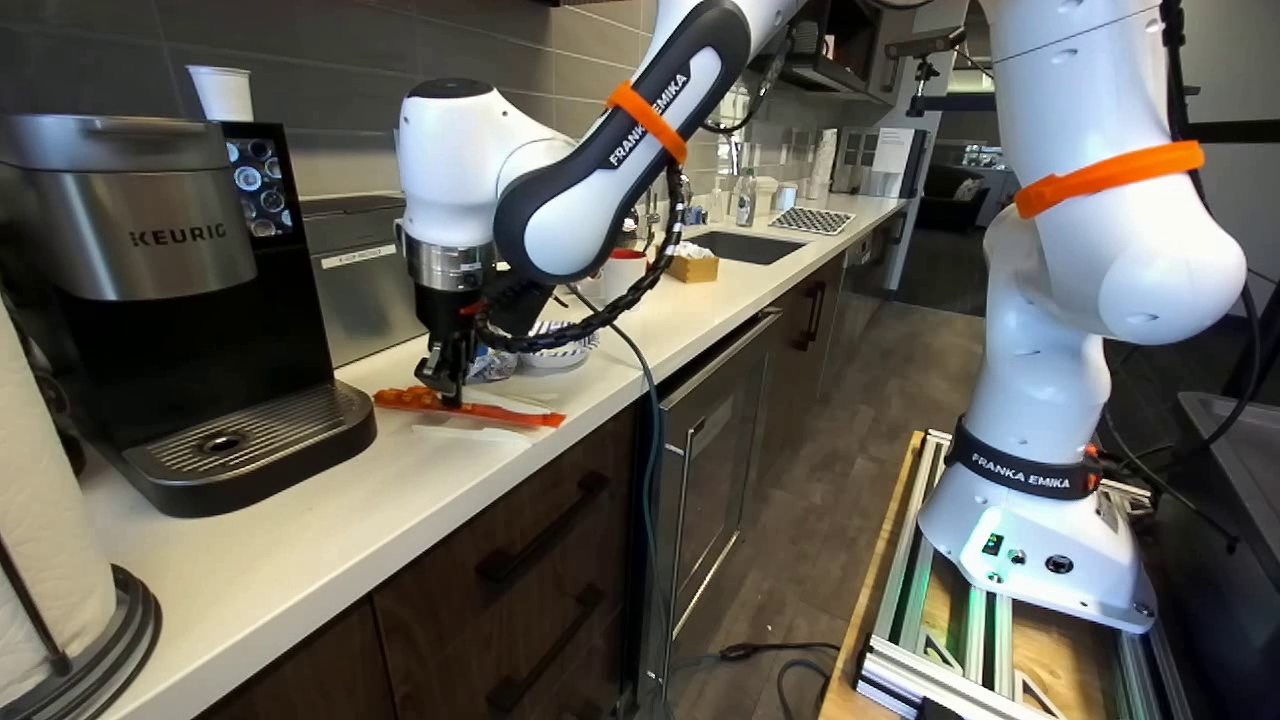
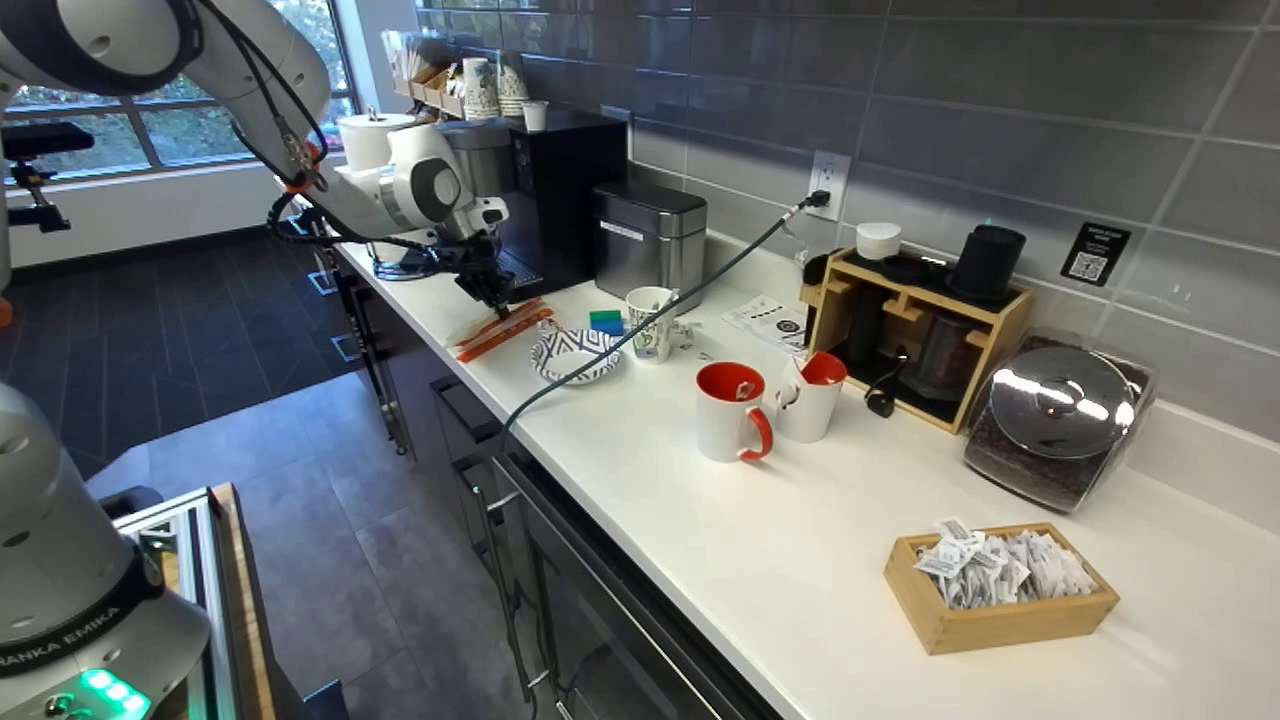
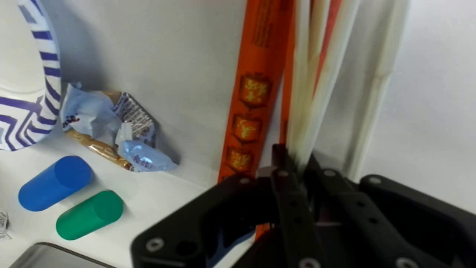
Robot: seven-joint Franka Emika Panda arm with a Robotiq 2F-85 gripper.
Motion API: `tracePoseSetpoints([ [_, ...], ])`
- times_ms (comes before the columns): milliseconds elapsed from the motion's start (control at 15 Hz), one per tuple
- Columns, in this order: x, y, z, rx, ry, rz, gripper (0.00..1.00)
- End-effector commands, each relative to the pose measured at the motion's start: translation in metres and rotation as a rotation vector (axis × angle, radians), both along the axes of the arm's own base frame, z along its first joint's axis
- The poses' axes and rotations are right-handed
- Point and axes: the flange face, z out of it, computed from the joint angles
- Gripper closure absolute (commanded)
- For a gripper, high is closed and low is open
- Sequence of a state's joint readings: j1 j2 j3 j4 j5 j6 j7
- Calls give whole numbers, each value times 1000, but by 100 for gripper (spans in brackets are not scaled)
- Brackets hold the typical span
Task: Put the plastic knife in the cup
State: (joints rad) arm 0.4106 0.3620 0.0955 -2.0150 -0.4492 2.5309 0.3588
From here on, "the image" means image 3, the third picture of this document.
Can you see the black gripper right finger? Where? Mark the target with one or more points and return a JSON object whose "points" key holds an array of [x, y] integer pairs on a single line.
{"points": [[396, 224]]}

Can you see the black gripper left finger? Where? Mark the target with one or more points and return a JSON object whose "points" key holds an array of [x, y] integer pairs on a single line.
{"points": [[224, 224]]}

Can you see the orange snack package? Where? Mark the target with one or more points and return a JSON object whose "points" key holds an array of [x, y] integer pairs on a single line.
{"points": [[254, 90]]}

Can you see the white plastic knife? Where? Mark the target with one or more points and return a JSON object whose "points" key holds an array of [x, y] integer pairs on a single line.
{"points": [[301, 75]]}

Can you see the white plastic utensil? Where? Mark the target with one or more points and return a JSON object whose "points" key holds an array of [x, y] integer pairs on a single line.
{"points": [[329, 79], [319, 24], [380, 84]]}

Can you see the green plastic cup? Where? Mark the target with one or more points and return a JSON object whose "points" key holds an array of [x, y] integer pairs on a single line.
{"points": [[90, 216]]}

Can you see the blue plastic cup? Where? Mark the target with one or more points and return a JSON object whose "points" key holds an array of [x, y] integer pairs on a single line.
{"points": [[54, 184]]}

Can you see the light blue candy wrapper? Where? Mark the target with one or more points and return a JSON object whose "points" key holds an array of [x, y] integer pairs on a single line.
{"points": [[90, 112], [146, 157]]}

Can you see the silver striped wrapper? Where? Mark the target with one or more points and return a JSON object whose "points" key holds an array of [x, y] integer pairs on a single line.
{"points": [[136, 114]]}

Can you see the brown snack bar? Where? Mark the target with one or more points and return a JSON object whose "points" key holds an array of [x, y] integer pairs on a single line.
{"points": [[102, 148]]}

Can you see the metal tray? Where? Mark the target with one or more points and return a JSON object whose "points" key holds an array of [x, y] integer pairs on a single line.
{"points": [[54, 257]]}

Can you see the small clear plastic object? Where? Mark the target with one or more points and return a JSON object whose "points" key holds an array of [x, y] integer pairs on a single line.
{"points": [[4, 224]]}

